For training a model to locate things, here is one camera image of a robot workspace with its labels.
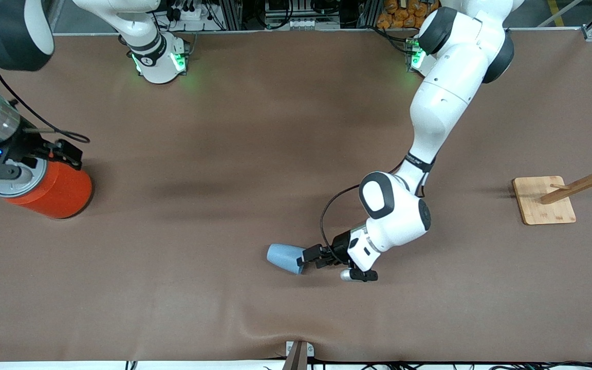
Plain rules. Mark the orange can with grey lid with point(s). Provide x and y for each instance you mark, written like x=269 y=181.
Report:
x=59 y=190

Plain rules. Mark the black equipment rack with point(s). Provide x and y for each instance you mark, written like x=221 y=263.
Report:
x=280 y=7

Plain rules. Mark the light blue plastic cup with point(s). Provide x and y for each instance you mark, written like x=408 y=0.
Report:
x=283 y=257

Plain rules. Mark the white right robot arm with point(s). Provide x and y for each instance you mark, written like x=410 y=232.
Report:
x=147 y=56

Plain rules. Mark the wooden cup rack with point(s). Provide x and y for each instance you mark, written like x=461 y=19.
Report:
x=537 y=205

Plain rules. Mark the brown wooden bar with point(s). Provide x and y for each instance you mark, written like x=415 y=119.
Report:
x=297 y=359

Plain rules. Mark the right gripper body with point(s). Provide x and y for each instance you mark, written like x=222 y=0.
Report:
x=24 y=147

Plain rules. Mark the white power strip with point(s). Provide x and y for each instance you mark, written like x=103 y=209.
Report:
x=190 y=14

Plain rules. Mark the brown table mat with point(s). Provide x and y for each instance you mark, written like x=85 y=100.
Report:
x=224 y=128

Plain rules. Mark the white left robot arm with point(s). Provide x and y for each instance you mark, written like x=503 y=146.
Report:
x=445 y=97

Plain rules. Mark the long white socket strip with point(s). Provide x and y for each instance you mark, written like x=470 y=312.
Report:
x=301 y=24

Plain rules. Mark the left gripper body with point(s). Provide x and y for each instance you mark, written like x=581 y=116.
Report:
x=340 y=243

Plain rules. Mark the orange snack bag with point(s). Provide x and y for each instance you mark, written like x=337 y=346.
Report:
x=393 y=18

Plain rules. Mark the grey metal bracket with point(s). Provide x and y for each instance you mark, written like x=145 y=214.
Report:
x=290 y=349

